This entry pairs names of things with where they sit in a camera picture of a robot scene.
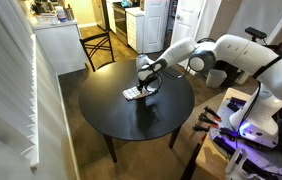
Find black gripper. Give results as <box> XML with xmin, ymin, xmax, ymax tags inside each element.
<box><xmin>137</xmin><ymin>78</ymin><xmax>154</xmax><ymax>91</ymax></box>

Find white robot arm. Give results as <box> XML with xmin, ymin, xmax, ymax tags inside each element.
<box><xmin>136</xmin><ymin>34</ymin><xmax>282</xmax><ymax>148</ymax></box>

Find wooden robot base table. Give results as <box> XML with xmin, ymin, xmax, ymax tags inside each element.
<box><xmin>180</xmin><ymin>87</ymin><xmax>282</xmax><ymax>180</ymax></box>

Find round black table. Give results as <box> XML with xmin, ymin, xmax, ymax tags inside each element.
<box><xmin>78</xmin><ymin>60</ymin><xmax>195</xmax><ymax>157</ymax></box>

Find black orange bar clamp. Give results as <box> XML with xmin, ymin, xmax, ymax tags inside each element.
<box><xmin>192</xmin><ymin>106</ymin><xmax>221</xmax><ymax>132</ymax></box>

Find white trash bin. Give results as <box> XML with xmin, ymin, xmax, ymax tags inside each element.
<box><xmin>206</xmin><ymin>69</ymin><xmax>227</xmax><ymax>88</ymax></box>

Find stainless steel oven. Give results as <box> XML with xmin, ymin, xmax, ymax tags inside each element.
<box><xmin>112</xmin><ymin>2</ymin><xmax>128</xmax><ymax>46</ymax></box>

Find white door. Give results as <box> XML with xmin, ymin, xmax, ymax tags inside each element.
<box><xmin>171</xmin><ymin>0</ymin><xmax>204</xmax><ymax>45</ymax></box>

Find white kitchen counter cabinet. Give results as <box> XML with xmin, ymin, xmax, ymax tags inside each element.
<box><xmin>32</xmin><ymin>20</ymin><xmax>87</xmax><ymax>75</ymax></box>

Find metal utensil holder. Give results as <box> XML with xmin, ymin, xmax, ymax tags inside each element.
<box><xmin>65</xmin><ymin>4</ymin><xmax>75</xmax><ymax>21</ymax></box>

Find white plastic container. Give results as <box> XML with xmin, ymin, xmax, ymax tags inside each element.
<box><xmin>55</xmin><ymin>6</ymin><xmax>67</xmax><ymax>22</ymax></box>

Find white vertical window blinds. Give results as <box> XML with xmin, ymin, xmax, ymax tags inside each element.
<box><xmin>0</xmin><ymin>0</ymin><xmax>39</xmax><ymax>169</ymax></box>

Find black camera on tripod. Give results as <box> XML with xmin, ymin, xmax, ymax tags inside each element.
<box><xmin>245</xmin><ymin>27</ymin><xmax>267</xmax><ymax>42</ymax></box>

